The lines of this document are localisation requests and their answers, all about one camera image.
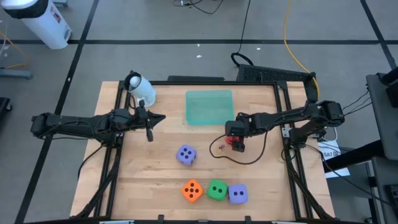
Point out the white cylindrical waste bin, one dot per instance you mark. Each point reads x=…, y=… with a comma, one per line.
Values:
x=43, y=28

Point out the teal translucent plastic bin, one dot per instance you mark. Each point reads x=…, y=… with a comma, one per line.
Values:
x=210, y=107

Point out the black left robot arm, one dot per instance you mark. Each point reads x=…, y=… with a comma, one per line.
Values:
x=62, y=123

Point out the grey equipment cart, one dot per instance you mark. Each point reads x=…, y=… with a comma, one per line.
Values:
x=382, y=130

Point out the green foam die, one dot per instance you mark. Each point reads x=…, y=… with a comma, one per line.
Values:
x=217, y=194

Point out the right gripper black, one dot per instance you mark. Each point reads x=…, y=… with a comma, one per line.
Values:
x=248, y=126

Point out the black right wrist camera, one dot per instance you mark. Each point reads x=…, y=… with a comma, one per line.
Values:
x=235, y=128

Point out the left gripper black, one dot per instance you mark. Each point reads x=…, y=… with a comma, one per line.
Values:
x=141, y=118

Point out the black table clamp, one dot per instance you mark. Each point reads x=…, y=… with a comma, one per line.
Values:
x=247, y=219
x=160, y=219

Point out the black perforated box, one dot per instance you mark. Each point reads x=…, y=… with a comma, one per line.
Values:
x=270, y=74

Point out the black metal beam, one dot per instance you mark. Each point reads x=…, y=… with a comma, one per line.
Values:
x=357, y=154

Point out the black aluminium table frame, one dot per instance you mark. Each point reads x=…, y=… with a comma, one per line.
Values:
x=280, y=84

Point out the orange foam die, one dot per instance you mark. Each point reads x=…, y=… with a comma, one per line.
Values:
x=192, y=190

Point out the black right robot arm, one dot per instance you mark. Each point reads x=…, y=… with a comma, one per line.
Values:
x=280, y=119

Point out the grey stand base bar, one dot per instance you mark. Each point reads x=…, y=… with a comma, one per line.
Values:
x=15, y=73

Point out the white paper sheet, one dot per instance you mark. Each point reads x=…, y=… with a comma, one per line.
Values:
x=337, y=171

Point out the black device box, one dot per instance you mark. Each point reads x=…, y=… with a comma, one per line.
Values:
x=392, y=93

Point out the white camera on table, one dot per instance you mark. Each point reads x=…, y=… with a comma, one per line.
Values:
x=144, y=90

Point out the black chair base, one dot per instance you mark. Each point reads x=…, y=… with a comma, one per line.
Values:
x=3, y=107

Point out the grey cabinet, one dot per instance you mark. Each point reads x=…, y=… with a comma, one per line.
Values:
x=381, y=186

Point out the black flat bar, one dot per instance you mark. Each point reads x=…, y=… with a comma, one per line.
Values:
x=196, y=78

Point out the purple foam die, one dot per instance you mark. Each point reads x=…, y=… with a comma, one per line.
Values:
x=182, y=157
x=237, y=199

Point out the black upright post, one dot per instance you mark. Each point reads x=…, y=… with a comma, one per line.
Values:
x=312, y=90

